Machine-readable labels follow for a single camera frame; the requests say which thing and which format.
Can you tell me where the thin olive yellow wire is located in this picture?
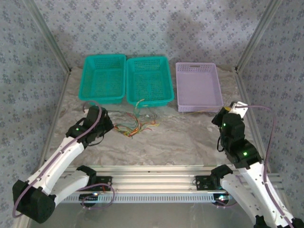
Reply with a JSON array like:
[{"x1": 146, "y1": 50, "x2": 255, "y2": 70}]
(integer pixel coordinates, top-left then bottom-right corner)
[{"x1": 184, "y1": 107, "x2": 224, "y2": 114}]

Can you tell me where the red wire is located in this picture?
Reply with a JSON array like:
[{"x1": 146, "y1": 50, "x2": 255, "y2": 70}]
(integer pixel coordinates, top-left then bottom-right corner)
[{"x1": 114, "y1": 123, "x2": 153, "y2": 134}]

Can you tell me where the bundle of coloured wires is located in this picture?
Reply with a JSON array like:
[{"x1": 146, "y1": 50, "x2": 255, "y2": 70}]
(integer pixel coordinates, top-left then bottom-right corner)
[{"x1": 127, "y1": 114, "x2": 143, "y2": 139}]

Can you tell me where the green and yellow wire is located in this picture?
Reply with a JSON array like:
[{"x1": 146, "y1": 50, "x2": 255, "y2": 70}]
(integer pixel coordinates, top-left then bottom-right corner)
[
  {"x1": 142, "y1": 119, "x2": 161, "y2": 128},
  {"x1": 134, "y1": 98, "x2": 146, "y2": 115},
  {"x1": 132, "y1": 108, "x2": 143, "y2": 133}
]

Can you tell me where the teal plastic mesh basket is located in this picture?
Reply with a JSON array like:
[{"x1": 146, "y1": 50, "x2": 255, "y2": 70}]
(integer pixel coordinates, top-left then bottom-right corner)
[
  {"x1": 78, "y1": 54, "x2": 127, "y2": 105},
  {"x1": 125, "y1": 56, "x2": 175, "y2": 109}
]

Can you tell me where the lavender plastic basket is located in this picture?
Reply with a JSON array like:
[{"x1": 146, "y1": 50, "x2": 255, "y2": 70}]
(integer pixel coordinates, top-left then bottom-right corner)
[{"x1": 175, "y1": 62, "x2": 224, "y2": 113}]

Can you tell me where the small black controller board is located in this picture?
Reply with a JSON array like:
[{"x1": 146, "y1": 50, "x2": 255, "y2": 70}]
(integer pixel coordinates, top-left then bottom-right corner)
[
  {"x1": 212, "y1": 193, "x2": 233, "y2": 207},
  {"x1": 79, "y1": 193, "x2": 100, "y2": 207}
]

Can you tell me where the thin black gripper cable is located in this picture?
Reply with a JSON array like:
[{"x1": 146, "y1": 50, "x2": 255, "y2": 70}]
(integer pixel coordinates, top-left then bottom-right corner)
[
  {"x1": 217, "y1": 136, "x2": 226, "y2": 153},
  {"x1": 88, "y1": 134, "x2": 105, "y2": 147}
]

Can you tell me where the aluminium table side rail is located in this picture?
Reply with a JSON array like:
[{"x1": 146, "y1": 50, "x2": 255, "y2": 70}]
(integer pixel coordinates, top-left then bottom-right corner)
[
  {"x1": 235, "y1": 70, "x2": 273, "y2": 173},
  {"x1": 39, "y1": 70, "x2": 72, "y2": 167}
]

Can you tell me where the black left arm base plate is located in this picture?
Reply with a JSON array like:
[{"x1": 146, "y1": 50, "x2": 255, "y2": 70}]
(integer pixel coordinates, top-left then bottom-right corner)
[{"x1": 95, "y1": 175, "x2": 113, "y2": 191}]

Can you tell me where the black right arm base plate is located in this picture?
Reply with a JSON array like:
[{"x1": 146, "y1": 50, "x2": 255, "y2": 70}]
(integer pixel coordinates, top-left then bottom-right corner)
[{"x1": 195, "y1": 175, "x2": 214, "y2": 190}]

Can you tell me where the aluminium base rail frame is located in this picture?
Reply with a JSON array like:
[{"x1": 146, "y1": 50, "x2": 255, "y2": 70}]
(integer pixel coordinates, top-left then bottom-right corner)
[{"x1": 60, "y1": 165, "x2": 282, "y2": 193}]

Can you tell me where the aluminium frame post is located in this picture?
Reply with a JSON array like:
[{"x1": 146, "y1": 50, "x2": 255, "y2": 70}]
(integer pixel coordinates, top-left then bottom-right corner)
[
  {"x1": 22, "y1": 0, "x2": 73, "y2": 73},
  {"x1": 234, "y1": 0, "x2": 285, "y2": 72}
]

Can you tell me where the slotted grey cable duct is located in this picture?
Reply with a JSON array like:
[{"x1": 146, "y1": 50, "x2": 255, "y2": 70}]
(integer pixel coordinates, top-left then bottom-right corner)
[{"x1": 56, "y1": 193, "x2": 232, "y2": 204}]

